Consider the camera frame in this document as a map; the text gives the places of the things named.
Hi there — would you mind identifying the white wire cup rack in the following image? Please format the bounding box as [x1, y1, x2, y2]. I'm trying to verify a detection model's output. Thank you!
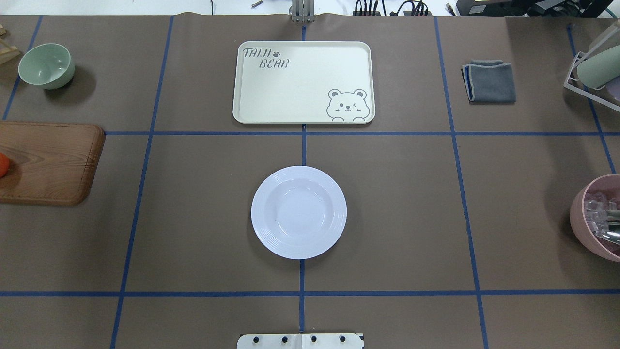
[563, 19, 620, 113]

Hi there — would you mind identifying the folded grey cloth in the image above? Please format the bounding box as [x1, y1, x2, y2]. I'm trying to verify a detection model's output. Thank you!
[461, 60, 516, 104]

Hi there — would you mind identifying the wooden cutting board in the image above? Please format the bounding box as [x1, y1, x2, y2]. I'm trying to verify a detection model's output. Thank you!
[0, 121, 106, 206]

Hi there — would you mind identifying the pale green cup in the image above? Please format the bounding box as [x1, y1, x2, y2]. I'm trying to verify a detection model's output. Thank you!
[576, 46, 620, 89]

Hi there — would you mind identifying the cream bear print tray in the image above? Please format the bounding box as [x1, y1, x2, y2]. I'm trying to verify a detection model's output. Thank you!
[232, 41, 376, 124]

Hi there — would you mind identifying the white round plate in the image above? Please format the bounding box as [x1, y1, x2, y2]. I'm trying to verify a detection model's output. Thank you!
[250, 166, 348, 260]

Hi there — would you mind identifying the wooden dish rack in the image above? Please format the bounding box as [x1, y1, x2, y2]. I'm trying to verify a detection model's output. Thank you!
[0, 25, 21, 65]

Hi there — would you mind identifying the orange fruit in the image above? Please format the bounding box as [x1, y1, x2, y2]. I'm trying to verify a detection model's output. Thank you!
[0, 153, 11, 177]

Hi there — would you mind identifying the aluminium camera post clamp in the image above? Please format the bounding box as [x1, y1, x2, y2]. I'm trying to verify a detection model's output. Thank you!
[289, 0, 316, 23]

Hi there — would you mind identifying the pink bowl with ice cubes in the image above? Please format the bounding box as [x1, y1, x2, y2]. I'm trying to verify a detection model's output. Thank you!
[570, 174, 620, 263]

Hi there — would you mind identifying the green ceramic bowl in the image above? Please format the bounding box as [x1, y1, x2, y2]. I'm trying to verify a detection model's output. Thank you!
[18, 43, 76, 89]

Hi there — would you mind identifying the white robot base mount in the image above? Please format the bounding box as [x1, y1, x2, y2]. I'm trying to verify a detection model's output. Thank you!
[236, 333, 365, 349]

